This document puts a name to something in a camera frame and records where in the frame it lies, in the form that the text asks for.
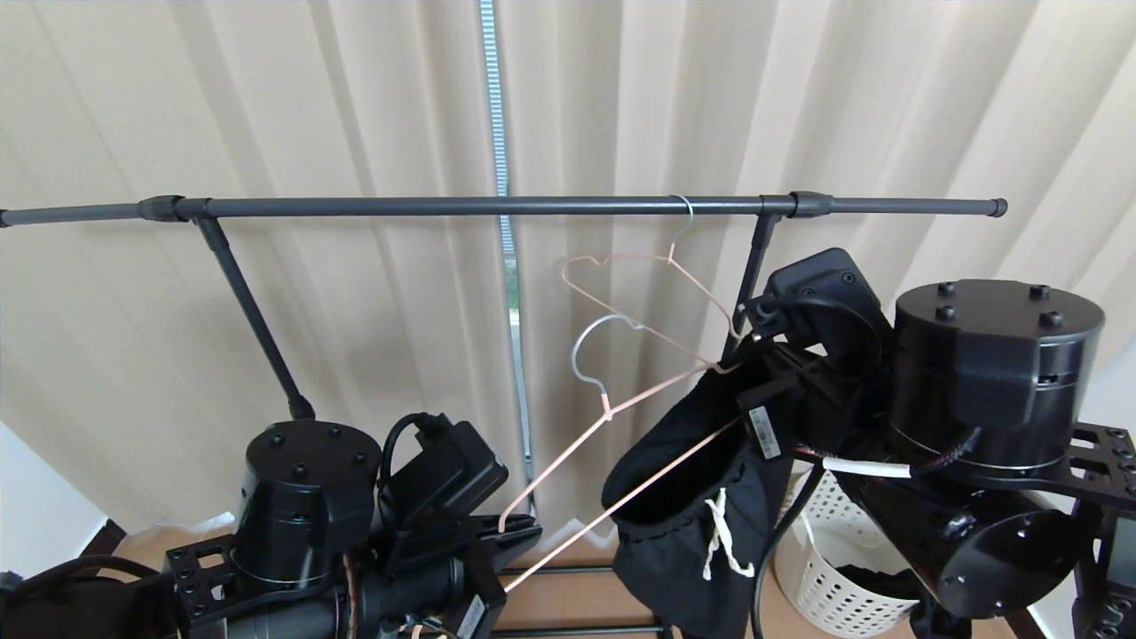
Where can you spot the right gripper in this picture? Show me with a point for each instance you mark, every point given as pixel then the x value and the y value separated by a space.
pixel 834 417

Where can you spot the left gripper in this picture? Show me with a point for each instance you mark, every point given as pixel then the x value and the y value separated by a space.
pixel 417 595

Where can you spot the pink clothes hanger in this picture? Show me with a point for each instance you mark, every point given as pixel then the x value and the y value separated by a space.
pixel 621 506
pixel 690 213

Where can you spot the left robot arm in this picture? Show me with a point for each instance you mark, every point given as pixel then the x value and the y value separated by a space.
pixel 302 497

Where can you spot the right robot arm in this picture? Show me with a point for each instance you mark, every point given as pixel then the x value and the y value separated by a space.
pixel 994 382

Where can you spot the white laundry basket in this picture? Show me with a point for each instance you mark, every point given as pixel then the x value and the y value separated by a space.
pixel 825 586

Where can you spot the heap of clothes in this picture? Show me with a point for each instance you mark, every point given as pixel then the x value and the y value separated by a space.
pixel 874 581

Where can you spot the black clothes rack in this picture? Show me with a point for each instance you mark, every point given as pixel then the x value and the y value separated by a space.
pixel 355 207

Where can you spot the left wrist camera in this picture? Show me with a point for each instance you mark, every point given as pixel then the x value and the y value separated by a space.
pixel 444 470

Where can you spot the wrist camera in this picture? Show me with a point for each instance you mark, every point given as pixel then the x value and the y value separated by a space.
pixel 825 293
pixel 444 470

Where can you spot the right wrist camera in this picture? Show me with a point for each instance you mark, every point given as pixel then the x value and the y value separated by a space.
pixel 825 293

